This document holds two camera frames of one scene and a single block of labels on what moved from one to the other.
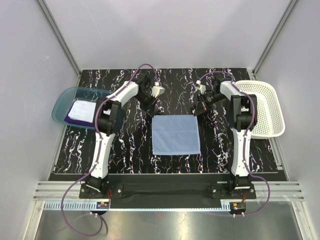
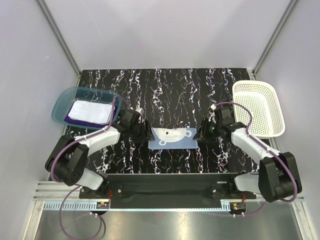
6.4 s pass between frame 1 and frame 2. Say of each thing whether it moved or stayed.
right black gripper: moved
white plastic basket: stayed
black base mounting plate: stayed
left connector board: stayed
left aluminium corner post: stayed
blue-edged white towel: moved
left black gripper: moved
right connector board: stayed
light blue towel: stayed
